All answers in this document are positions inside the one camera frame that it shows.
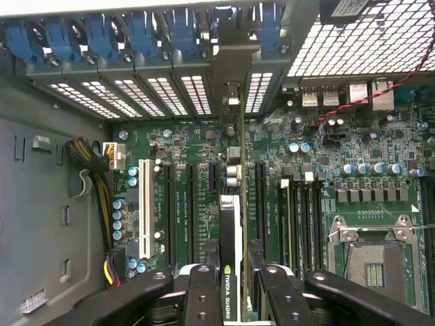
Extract red black twisted wire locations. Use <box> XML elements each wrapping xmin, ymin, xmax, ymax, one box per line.
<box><xmin>309</xmin><ymin>50</ymin><xmax>435</xmax><ymax>128</ymax></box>

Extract white expansion slot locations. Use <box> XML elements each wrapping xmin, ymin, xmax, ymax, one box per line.
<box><xmin>137</xmin><ymin>158</ymin><xmax>153</xmax><ymax>261</ymax></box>

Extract white power connector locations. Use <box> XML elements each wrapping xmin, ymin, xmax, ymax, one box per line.
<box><xmin>101</xmin><ymin>142</ymin><xmax>127</xmax><ymax>173</ymax></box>

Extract metal socket cover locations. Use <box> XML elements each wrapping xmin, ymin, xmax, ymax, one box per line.
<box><xmin>382</xmin><ymin>242</ymin><xmax>421</xmax><ymax>306</ymax></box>

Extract CPU socket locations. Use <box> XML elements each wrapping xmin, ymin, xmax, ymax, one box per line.
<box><xmin>327</xmin><ymin>213</ymin><xmax>425</xmax><ymax>308</ymax></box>

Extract perforated metal slot cover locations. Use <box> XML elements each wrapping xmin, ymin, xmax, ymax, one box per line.
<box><xmin>47</xmin><ymin>81</ymin><xmax>122</xmax><ymax>120</ymax></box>
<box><xmin>244</xmin><ymin>71</ymin><xmax>274</xmax><ymax>115</ymax></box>
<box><xmin>80</xmin><ymin>79</ymin><xmax>143</xmax><ymax>118</ymax></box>
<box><xmin>114</xmin><ymin>78</ymin><xmax>166</xmax><ymax>117</ymax></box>
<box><xmin>179</xmin><ymin>75</ymin><xmax>213</xmax><ymax>115</ymax></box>
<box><xmin>146</xmin><ymin>77</ymin><xmax>189</xmax><ymax>116</ymax></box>

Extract black connector coloured wires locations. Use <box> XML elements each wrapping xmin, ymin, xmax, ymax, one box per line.
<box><xmin>103</xmin><ymin>247</ymin><xmax>129</xmax><ymax>289</ymax></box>

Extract long black expansion slot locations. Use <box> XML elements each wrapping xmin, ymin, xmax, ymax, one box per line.
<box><xmin>254</xmin><ymin>160</ymin><xmax>268</xmax><ymax>246</ymax></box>
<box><xmin>186</xmin><ymin>162</ymin><xmax>199</xmax><ymax>264</ymax></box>
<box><xmin>164</xmin><ymin>162</ymin><xmax>177</xmax><ymax>269</ymax></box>

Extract short black expansion slot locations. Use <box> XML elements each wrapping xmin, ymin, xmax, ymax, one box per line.
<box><xmin>207</xmin><ymin>162</ymin><xmax>220</xmax><ymax>193</ymax></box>

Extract black open PC case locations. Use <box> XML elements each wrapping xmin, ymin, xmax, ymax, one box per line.
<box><xmin>0</xmin><ymin>0</ymin><xmax>435</xmax><ymax>326</ymax></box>

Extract yellow black power wire bundle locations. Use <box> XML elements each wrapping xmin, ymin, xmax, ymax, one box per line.
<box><xmin>64</xmin><ymin>135</ymin><xmax>115</xmax><ymax>254</ymax></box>

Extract green motherboard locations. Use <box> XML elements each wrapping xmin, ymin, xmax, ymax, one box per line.
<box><xmin>110</xmin><ymin>76</ymin><xmax>435</xmax><ymax>319</ymax></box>

